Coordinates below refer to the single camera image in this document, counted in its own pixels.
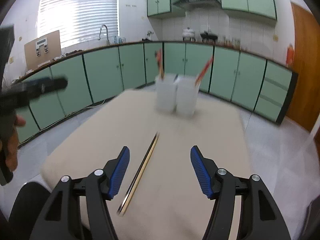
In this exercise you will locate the white plastic container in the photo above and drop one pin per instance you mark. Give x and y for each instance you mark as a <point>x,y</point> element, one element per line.
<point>186,97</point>
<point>166,91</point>

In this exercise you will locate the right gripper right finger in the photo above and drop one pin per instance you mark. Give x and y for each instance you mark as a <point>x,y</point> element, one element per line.
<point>260,217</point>

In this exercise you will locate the orange gas cylinder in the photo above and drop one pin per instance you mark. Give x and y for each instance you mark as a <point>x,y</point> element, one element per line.
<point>290,55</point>

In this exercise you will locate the plain bamboo chopstick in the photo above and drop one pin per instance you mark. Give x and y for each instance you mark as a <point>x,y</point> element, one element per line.
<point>142,174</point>

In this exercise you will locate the wooden door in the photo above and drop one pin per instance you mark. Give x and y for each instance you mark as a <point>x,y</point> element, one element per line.
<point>304,107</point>

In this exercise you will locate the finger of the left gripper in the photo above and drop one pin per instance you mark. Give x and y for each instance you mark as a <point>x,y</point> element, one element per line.
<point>46,81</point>
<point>34,92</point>

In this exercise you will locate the green base cabinet run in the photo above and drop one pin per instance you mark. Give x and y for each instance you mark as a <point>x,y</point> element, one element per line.
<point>254,83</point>

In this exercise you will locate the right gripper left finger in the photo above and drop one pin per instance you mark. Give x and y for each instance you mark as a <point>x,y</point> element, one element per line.
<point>60,217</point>

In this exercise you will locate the window blinds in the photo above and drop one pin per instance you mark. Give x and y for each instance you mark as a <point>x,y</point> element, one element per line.
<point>77,20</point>

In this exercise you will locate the right white plastic container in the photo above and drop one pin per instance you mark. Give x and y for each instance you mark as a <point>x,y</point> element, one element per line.
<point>186,97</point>

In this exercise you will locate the person's left hand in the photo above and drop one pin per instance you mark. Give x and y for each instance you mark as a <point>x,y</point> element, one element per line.
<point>11,144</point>

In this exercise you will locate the cardboard box on counter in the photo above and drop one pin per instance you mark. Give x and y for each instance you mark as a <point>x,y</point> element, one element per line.
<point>42,50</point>

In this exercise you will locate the red-handled chopstick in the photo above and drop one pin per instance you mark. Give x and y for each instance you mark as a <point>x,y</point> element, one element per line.
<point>159,59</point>
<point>203,71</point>

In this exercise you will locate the left white plastic container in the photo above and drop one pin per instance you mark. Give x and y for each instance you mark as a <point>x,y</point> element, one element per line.
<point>166,91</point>

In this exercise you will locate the chrome kitchen faucet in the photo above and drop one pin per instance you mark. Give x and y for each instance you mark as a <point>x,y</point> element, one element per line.
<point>103,34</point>

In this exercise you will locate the black wok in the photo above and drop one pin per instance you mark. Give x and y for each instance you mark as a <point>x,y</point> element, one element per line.
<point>208,37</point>

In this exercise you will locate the white cooking pot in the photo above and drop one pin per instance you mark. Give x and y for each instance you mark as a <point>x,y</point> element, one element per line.
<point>188,35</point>

